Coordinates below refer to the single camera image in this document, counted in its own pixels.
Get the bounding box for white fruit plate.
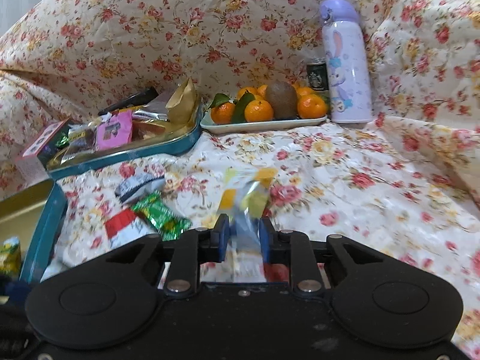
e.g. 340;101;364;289
200;111;327;135

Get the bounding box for white red striped packet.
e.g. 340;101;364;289
105;208;155;250

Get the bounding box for brown paper packet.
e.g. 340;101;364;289
166;78;198;127

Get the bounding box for black remote control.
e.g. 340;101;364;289
97;87;159;116

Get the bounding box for orange mandarin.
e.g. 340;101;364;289
210;102;235;125
244;99;274;123
297;94;328;119

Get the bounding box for purple rabbit thermos bottle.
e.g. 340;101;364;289
320;0;373;124

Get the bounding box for empty teal gold tin tray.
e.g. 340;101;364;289
1;179;68;284

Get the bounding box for pink snack packet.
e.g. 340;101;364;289
96;110;133;150

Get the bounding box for black starbucks can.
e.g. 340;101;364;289
306;58;329;92

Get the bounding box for teal tin tray with snacks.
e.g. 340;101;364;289
46;104;205;181

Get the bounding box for white blue snack packet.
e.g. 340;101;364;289
115;172;165;204

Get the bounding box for red white snack box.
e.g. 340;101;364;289
15;119;72;185

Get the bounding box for green foil candy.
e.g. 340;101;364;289
131;192;192;242

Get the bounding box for floral sofa cover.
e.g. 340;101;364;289
1;0;479;359

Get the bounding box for brown kiwi fruit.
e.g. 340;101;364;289
265;80;298;119

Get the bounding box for yellow silver snack packet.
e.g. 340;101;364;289
201;167;278;283

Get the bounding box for green landscape snack packet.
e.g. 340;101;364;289
0;236;22;279

